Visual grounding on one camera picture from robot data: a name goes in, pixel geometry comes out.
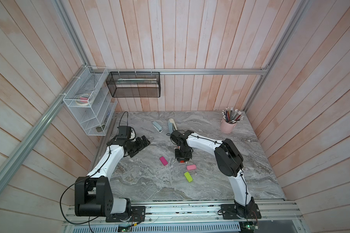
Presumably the light pink building block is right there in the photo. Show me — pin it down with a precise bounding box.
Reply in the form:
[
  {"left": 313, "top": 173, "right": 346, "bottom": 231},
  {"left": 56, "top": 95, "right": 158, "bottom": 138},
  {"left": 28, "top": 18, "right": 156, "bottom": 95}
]
[{"left": 186, "top": 165, "right": 197, "bottom": 171}]

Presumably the magenta building block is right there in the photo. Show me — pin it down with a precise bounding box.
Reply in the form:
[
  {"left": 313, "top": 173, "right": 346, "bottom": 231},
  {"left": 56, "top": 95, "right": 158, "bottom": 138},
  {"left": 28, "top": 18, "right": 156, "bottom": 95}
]
[{"left": 159, "top": 156, "right": 168, "bottom": 166}]

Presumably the lime green building block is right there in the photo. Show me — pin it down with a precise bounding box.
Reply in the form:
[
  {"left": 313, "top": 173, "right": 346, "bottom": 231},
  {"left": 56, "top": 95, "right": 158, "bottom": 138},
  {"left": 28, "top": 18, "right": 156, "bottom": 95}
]
[{"left": 184, "top": 172, "right": 193, "bottom": 183}]

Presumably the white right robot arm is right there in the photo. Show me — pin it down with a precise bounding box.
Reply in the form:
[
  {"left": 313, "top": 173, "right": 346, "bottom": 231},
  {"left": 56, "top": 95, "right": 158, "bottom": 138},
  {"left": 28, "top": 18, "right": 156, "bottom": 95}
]
[{"left": 170, "top": 130, "right": 260, "bottom": 218}]

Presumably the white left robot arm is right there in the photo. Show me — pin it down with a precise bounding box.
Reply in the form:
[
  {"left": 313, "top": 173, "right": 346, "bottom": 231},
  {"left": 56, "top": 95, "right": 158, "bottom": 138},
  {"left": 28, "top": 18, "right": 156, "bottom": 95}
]
[{"left": 74, "top": 136, "right": 150, "bottom": 220}]

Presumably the beige and grey stapler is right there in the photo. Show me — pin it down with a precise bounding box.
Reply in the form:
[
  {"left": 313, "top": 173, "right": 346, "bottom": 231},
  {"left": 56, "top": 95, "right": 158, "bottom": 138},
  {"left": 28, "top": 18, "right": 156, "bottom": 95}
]
[{"left": 168, "top": 118, "right": 178, "bottom": 135}]

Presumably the small blue-grey stapler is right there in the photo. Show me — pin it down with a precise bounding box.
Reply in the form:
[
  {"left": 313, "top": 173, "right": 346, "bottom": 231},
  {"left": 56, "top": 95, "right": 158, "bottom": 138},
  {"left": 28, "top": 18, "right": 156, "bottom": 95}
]
[{"left": 152, "top": 121, "right": 162, "bottom": 133}]

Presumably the pink pencil cup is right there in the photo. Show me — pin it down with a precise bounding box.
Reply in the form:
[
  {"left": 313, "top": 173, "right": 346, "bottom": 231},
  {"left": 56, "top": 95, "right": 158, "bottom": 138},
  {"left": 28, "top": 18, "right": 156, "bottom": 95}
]
[{"left": 220, "top": 119, "right": 237, "bottom": 134}]

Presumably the bundle of pencils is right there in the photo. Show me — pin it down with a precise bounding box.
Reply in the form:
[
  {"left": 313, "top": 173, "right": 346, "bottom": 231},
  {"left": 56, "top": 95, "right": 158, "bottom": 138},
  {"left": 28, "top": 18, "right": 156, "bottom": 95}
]
[{"left": 222, "top": 108, "right": 243, "bottom": 124}]

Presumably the black mesh basket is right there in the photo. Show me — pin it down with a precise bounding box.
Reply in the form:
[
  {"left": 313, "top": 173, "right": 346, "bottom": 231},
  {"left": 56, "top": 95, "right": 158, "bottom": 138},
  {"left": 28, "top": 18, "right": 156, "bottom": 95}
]
[{"left": 106, "top": 71, "right": 161, "bottom": 98}]

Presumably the tape roll on shelf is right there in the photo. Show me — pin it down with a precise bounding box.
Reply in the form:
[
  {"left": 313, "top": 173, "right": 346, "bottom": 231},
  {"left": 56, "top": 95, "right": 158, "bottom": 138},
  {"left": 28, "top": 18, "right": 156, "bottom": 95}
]
[{"left": 75, "top": 93, "right": 94, "bottom": 106}]

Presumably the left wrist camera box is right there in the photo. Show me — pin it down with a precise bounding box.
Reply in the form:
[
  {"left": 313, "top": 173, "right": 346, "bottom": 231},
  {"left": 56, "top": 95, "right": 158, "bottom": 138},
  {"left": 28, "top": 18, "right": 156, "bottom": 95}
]
[{"left": 116, "top": 126, "right": 136, "bottom": 140}]

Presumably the white wire shelf rack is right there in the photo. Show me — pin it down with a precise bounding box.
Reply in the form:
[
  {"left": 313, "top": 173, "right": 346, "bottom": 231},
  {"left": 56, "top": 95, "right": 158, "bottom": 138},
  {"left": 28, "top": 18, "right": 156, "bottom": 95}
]
[{"left": 63, "top": 66, "right": 117, "bottom": 136}]

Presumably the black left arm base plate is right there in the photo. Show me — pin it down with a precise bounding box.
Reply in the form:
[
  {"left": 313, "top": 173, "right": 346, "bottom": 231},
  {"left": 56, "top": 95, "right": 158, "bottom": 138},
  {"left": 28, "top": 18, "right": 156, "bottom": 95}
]
[{"left": 106, "top": 206, "right": 146, "bottom": 224}]

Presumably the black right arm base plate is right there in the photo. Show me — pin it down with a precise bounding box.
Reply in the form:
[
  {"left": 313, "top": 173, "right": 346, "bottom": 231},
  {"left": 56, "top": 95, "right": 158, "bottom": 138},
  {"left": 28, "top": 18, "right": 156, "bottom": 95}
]
[{"left": 218, "top": 203, "right": 262, "bottom": 220}]

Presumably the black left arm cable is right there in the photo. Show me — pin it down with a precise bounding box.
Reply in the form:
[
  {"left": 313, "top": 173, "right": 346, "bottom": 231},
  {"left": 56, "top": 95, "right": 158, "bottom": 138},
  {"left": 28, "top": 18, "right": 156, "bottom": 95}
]
[{"left": 59, "top": 110, "right": 135, "bottom": 226}]

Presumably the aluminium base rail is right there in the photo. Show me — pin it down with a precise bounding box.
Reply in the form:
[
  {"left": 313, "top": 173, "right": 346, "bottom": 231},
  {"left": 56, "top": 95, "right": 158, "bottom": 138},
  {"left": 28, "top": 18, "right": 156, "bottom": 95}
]
[{"left": 62, "top": 199, "right": 304, "bottom": 226}]

